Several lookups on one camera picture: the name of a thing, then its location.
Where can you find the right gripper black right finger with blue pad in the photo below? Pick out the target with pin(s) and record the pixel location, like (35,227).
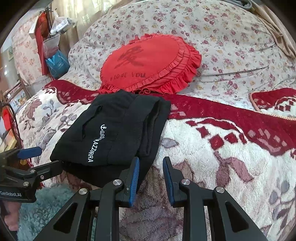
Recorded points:
(206,209)

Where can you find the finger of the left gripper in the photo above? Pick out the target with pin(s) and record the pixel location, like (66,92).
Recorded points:
(38,174)
(29,153)

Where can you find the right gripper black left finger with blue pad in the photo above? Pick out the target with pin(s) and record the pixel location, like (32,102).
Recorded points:
(95,211)

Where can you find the black pants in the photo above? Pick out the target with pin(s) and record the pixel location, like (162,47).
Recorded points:
(106,137)

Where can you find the person's left hand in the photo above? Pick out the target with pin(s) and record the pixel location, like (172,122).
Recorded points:
(12,217)

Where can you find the teal fluffy rug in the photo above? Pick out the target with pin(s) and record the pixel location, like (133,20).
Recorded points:
(33,217)

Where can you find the blue plastic bag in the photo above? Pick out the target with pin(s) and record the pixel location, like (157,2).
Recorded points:
(58,65)

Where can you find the clear plastic bag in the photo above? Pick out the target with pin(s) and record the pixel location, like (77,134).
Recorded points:
(60,25)

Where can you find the red hanging bag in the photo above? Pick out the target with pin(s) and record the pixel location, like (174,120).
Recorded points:
(41,34)

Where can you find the red heart ruffled cushion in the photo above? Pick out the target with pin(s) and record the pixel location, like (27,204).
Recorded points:
(159,63)

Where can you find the floral patterned quilt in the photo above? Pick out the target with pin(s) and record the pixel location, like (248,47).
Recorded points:
(239,52)

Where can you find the grey folded cloth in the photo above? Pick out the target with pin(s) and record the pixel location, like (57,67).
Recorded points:
(245,4)

